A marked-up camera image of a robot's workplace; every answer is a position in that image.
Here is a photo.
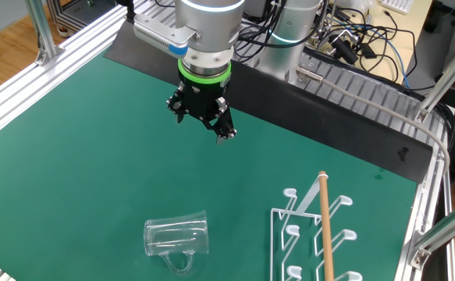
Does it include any beige desk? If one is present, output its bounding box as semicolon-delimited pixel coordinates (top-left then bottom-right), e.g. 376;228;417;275
328;0;435;85

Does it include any clear glass cup with handle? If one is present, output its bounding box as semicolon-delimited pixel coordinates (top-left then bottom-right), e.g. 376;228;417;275
144;210;210;276

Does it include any green ringed wrist flange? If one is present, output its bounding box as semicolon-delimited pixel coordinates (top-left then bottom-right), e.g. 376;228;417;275
177;58;233;86

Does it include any green table mat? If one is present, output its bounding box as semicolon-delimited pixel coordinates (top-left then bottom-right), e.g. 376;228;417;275
0;50;419;281

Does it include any grey cable with metal plug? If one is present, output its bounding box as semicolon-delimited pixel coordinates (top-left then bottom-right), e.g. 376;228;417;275
296;65;451;179

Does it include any black rubber mat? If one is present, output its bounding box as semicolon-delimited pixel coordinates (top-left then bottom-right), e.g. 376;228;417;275
102;18;434;184

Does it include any black white striped cabinet frame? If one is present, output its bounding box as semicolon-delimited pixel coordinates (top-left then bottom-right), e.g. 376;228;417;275
46;0;119;38

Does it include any aluminium frame post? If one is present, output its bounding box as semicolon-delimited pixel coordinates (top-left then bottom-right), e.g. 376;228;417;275
23;0;66;66
414;29;455;125
408;193;455;271

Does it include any black power adapter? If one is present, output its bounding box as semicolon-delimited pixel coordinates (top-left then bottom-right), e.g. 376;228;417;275
330;37;359;66

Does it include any white keyboard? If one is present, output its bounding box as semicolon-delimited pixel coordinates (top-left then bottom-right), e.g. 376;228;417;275
381;0;415;15

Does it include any blue cable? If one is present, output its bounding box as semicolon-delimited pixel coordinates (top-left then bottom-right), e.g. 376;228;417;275
330;17;411;89

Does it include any silver wrist camera blue cap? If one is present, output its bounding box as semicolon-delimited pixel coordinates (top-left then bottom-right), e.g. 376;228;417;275
132;13;197;59

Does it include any white wire cup rack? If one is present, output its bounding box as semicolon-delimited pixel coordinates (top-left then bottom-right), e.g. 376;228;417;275
269;170;364;281

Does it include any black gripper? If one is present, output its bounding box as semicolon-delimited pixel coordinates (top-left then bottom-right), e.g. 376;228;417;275
166;80;238;146

